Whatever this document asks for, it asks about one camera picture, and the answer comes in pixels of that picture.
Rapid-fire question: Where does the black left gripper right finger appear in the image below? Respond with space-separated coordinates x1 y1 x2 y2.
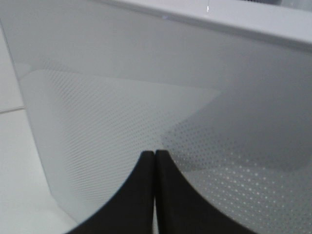
155 149 234 234

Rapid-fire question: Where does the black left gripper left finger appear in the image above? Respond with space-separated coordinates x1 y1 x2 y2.
70 151 155 234

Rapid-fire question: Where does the white microwave door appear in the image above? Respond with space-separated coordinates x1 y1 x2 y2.
0 0 312 234

